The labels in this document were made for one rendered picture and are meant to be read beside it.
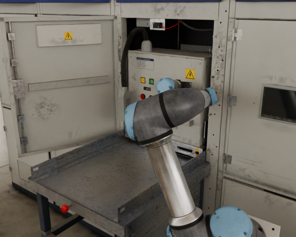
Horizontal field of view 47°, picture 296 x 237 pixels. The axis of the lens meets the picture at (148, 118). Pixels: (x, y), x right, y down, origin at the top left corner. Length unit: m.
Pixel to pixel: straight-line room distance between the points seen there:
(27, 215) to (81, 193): 1.54
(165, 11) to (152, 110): 0.87
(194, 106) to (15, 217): 2.28
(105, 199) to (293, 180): 0.83
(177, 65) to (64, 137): 0.79
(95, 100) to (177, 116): 1.10
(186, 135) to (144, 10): 0.70
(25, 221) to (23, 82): 1.42
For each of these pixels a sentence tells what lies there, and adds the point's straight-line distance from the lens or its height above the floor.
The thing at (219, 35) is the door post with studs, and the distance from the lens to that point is 1.65.
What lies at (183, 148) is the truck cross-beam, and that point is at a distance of 1.86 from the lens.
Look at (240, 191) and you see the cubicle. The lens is 1.78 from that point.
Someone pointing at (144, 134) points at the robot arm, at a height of 1.26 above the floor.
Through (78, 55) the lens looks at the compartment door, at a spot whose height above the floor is 1.37.
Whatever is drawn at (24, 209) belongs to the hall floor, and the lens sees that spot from 3.14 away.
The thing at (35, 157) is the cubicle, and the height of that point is 0.44.
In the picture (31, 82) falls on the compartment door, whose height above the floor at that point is 1.24.
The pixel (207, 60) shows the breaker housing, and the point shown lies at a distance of 1.72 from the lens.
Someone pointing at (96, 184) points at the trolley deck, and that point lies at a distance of 1.62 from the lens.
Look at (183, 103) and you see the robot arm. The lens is 1.01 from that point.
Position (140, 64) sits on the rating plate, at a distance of 1.92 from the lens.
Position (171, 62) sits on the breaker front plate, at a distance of 1.79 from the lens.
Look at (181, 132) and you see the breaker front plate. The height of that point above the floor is 0.98.
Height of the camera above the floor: 1.63
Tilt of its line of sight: 18 degrees down
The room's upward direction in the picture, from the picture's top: straight up
